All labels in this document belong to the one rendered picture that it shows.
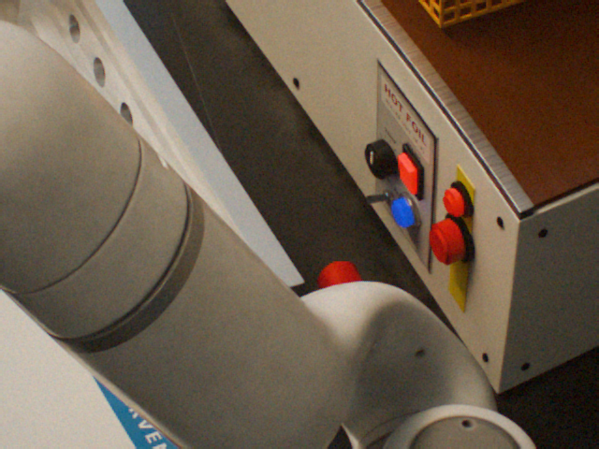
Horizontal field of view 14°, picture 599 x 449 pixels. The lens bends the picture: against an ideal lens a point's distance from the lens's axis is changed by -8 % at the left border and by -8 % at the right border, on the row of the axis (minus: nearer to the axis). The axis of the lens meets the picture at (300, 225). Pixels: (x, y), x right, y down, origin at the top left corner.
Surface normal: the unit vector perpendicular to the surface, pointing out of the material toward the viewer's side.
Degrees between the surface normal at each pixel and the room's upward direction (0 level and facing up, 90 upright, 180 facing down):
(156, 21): 0
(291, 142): 0
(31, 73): 42
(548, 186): 0
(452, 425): 13
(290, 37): 90
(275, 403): 68
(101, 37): 81
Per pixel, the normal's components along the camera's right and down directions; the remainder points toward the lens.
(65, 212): 0.44, 0.44
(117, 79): -0.88, 0.25
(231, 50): 0.00, -0.64
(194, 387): 0.22, 0.63
